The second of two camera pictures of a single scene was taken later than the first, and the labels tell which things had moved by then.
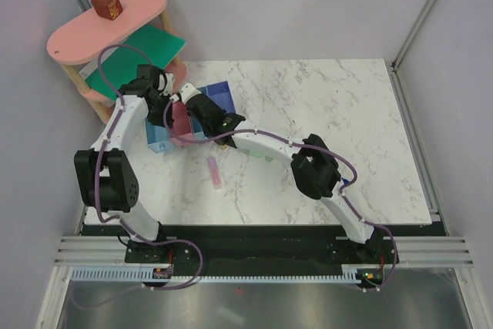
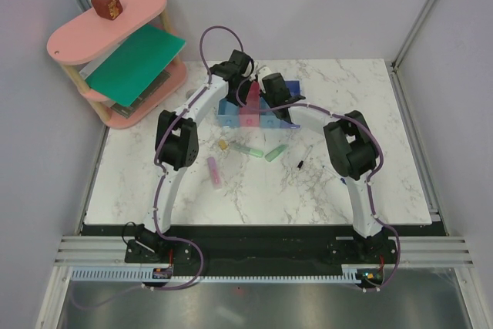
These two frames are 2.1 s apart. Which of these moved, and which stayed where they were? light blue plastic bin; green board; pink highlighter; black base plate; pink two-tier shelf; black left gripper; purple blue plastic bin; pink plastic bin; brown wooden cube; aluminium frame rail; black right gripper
Moved: light blue plastic bin; pink plastic bin; black right gripper; black left gripper; purple blue plastic bin
Stayed: pink highlighter; aluminium frame rail; brown wooden cube; black base plate; pink two-tier shelf; green board
